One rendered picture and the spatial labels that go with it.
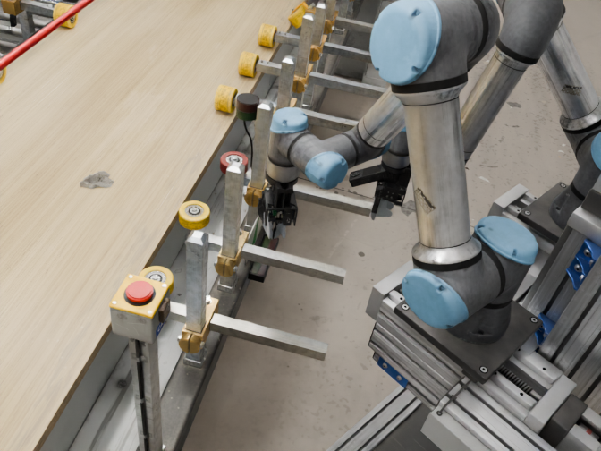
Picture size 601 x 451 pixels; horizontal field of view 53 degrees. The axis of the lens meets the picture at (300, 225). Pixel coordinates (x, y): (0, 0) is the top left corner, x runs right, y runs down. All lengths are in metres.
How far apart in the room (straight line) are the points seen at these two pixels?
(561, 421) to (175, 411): 0.80
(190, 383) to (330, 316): 1.18
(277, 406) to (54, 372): 1.15
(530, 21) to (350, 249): 1.75
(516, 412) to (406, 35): 0.74
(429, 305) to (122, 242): 0.78
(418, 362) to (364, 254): 1.53
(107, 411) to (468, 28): 1.14
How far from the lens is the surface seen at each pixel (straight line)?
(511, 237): 1.13
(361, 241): 2.92
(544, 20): 1.34
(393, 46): 0.92
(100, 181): 1.67
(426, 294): 1.03
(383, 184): 1.66
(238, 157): 1.77
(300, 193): 1.75
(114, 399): 1.57
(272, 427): 2.24
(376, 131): 1.23
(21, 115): 1.98
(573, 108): 1.59
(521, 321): 1.33
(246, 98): 1.59
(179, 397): 1.47
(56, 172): 1.74
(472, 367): 1.21
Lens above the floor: 1.95
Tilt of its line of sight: 42 degrees down
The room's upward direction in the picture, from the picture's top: 10 degrees clockwise
